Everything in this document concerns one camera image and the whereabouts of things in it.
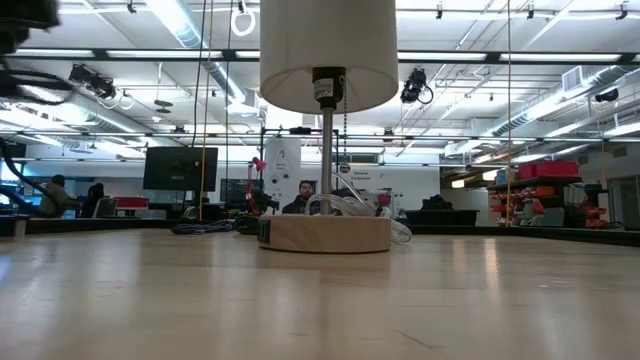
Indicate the black overhead beam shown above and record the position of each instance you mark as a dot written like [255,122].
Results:
[150,54]

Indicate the small white post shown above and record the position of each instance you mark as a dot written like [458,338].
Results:
[20,227]

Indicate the black tub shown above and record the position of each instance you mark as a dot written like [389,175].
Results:
[440,217]

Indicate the black bag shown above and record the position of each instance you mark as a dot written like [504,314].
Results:
[437,202]

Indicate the black hanging camera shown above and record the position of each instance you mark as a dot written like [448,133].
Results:
[100,86]
[414,85]

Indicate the red box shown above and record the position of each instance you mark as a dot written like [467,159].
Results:
[132,202]

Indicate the black monitor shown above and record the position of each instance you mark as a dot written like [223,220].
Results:
[180,170]

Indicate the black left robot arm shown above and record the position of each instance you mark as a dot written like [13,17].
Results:
[25,12]

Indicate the metal shelf with red bins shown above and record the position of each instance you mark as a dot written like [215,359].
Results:
[550,169]

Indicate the black security camera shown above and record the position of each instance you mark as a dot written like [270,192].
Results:
[607,95]

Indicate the red desk lamp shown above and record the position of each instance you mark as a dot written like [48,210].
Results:
[259,164]

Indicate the person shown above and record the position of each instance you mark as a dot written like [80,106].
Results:
[300,192]
[94,197]
[57,197]

